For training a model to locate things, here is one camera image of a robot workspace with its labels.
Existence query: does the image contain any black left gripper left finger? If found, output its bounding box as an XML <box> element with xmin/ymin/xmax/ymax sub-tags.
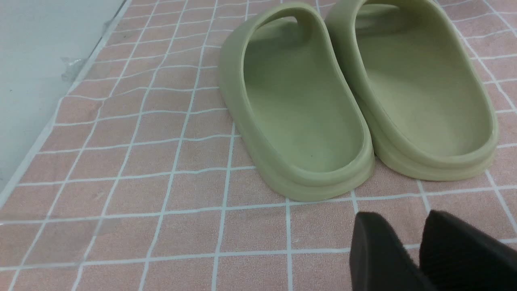
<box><xmin>349</xmin><ymin>212</ymin><xmax>437</xmax><ymax>291</ymax></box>

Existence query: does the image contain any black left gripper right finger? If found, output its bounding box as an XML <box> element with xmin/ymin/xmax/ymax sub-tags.
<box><xmin>419</xmin><ymin>210</ymin><xmax>517</xmax><ymax>291</ymax></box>

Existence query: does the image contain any right green slipper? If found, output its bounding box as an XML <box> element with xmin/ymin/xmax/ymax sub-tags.
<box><xmin>325</xmin><ymin>0</ymin><xmax>498</xmax><ymax>181</ymax></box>

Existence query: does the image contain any green slipper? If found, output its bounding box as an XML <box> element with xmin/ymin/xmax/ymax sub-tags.
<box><xmin>325</xmin><ymin>0</ymin><xmax>498</xmax><ymax>181</ymax></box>
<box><xmin>218</xmin><ymin>2</ymin><xmax>375</xmax><ymax>201</ymax></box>

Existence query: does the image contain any left green slipper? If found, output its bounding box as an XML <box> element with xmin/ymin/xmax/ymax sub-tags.
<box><xmin>218</xmin><ymin>2</ymin><xmax>375</xmax><ymax>201</ymax></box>

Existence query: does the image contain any pink checkered table cloth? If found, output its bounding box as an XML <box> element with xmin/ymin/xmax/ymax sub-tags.
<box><xmin>1</xmin><ymin>0</ymin><xmax>516</xmax><ymax>291</ymax></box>

